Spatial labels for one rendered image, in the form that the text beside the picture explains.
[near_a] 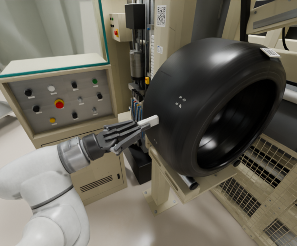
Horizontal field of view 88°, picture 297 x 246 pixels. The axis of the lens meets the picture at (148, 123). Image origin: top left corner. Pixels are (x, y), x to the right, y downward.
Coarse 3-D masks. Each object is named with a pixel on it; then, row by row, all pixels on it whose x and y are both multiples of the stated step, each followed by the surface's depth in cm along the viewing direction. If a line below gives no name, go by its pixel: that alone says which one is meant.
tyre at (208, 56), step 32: (192, 64) 46; (224, 64) 41; (256, 64) 42; (160, 96) 51; (192, 96) 42; (224, 96) 42; (256, 96) 72; (160, 128) 51; (192, 128) 44; (224, 128) 86; (256, 128) 69; (192, 160) 52; (224, 160) 70
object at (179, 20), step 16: (160, 0) 63; (176, 0) 59; (192, 0) 62; (176, 16) 62; (192, 16) 65; (160, 32) 69; (176, 32) 66; (176, 48) 70; (160, 64) 76; (160, 176) 122; (160, 192) 136
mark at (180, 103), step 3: (180, 96) 44; (183, 96) 43; (177, 99) 45; (180, 99) 44; (183, 99) 43; (186, 99) 43; (177, 102) 44; (180, 102) 44; (183, 102) 43; (174, 105) 45; (177, 105) 44; (180, 105) 44; (183, 105) 43; (180, 108) 44
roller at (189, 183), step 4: (180, 176) 72; (184, 176) 70; (188, 176) 69; (184, 180) 70; (188, 180) 68; (192, 180) 68; (188, 184) 68; (192, 184) 66; (196, 184) 67; (192, 188) 67
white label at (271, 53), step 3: (261, 48) 43; (264, 48) 44; (267, 48) 45; (264, 51) 43; (267, 51) 43; (270, 51) 44; (273, 51) 45; (267, 54) 42; (270, 54) 43; (273, 54) 43; (276, 54) 44; (276, 57) 43; (279, 57) 44
